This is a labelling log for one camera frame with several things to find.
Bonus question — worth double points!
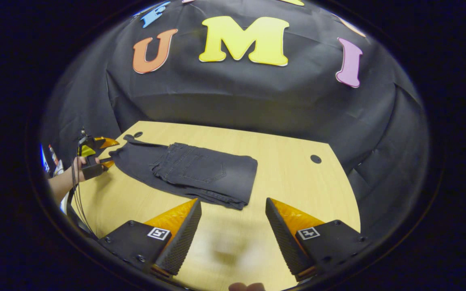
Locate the black backdrop cloth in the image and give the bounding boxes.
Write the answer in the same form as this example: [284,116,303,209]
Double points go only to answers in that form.
[41,0,430,239]

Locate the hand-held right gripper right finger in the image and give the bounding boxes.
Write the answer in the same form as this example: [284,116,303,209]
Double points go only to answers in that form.
[265,197,369,282]

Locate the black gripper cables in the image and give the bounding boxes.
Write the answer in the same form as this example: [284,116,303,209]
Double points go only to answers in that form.
[70,137,96,237]

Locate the black jeans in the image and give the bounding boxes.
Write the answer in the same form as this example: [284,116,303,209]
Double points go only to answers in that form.
[109,134,258,211]

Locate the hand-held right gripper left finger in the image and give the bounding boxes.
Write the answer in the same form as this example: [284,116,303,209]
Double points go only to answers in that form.
[100,198,202,277]

